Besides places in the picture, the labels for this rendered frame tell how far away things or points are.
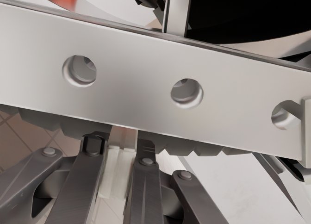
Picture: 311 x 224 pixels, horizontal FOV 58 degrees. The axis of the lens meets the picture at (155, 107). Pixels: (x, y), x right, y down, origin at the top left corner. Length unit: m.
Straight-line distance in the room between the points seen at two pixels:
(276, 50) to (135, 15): 3.60
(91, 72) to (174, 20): 0.09
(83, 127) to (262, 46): 0.14
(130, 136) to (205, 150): 0.09
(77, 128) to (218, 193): 4.58
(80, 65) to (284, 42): 0.14
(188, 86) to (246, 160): 4.43
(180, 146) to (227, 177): 4.42
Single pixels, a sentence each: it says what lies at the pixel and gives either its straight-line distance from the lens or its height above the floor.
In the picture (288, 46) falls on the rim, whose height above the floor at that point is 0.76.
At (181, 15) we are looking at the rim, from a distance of 0.22.
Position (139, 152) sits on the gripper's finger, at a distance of 0.16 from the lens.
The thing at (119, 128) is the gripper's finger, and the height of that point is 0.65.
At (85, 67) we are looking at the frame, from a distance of 0.16.
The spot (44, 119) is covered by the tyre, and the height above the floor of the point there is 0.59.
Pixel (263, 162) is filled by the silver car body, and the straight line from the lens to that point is 1.48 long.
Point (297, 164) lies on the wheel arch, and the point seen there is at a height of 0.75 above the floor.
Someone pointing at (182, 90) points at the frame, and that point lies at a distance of 0.16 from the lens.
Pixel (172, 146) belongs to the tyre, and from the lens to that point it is 0.22.
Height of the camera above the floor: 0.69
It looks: 8 degrees down
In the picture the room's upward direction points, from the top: 58 degrees clockwise
